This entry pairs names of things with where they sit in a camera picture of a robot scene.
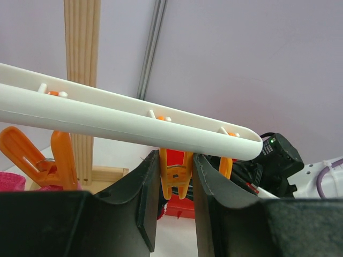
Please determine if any wooden rack frame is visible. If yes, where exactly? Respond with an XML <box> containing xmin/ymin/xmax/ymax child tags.
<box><xmin>53</xmin><ymin>1</ymin><xmax>128</xmax><ymax>193</ymax></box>

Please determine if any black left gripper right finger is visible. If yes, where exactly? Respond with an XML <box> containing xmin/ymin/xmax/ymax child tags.
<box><xmin>193</xmin><ymin>154</ymin><xmax>342</xmax><ymax>256</ymax></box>

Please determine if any orange middle clip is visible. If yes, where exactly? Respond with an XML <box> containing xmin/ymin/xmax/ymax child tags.
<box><xmin>1</xmin><ymin>126</ymin><xmax>79</xmax><ymax>191</ymax></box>

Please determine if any pink sock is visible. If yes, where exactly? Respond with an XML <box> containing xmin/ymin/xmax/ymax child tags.
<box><xmin>0</xmin><ymin>172</ymin><xmax>63</xmax><ymax>192</ymax></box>

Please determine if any orange end clip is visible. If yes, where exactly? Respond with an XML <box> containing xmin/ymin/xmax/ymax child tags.
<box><xmin>159</xmin><ymin>148</ymin><xmax>193</xmax><ymax>200</ymax></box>

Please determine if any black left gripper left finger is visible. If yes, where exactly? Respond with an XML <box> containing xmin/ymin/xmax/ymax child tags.
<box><xmin>1</xmin><ymin>150</ymin><xmax>160</xmax><ymax>256</ymax></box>

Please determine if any white clip hanger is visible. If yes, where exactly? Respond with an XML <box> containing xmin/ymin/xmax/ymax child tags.
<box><xmin>1</xmin><ymin>64</ymin><xmax>263</xmax><ymax>160</ymax></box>

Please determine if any red plastic bin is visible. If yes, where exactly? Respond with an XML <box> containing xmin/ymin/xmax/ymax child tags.
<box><xmin>164</xmin><ymin>149</ymin><xmax>195</xmax><ymax>219</ymax></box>

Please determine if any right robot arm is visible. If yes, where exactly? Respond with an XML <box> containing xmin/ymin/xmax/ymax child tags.
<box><xmin>230</xmin><ymin>132</ymin><xmax>342</xmax><ymax>199</ymax></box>

